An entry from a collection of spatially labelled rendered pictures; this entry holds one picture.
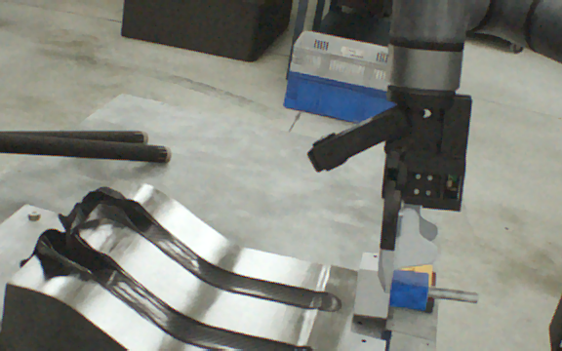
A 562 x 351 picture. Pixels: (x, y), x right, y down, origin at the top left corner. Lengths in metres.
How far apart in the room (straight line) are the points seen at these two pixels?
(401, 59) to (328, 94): 3.27
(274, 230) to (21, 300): 0.51
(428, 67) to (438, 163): 0.10
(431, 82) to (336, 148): 0.12
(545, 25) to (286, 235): 0.57
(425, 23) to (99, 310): 0.41
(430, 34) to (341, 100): 3.29
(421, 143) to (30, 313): 0.42
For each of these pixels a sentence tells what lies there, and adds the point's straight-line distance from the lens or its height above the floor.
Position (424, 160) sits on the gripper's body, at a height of 1.09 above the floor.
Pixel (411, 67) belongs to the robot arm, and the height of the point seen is 1.17.
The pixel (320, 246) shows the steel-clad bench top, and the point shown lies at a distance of 1.12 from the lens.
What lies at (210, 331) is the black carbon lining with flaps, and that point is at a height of 0.88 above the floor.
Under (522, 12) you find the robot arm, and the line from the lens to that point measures 0.75.
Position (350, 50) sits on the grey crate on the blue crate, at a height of 0.30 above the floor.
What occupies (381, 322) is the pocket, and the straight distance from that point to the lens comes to 0.87.
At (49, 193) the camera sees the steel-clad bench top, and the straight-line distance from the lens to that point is 1.18.
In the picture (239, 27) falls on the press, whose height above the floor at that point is 0.22.
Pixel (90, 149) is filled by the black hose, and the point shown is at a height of 0.86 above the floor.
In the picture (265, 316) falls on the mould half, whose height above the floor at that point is 0.89.
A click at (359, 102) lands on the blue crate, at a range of 3.97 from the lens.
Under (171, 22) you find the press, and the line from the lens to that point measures 4.84.
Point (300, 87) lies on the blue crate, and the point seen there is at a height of 0.14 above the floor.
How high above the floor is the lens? 1.35
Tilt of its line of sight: 25 degrees down
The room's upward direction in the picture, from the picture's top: 10 degrees clockwise
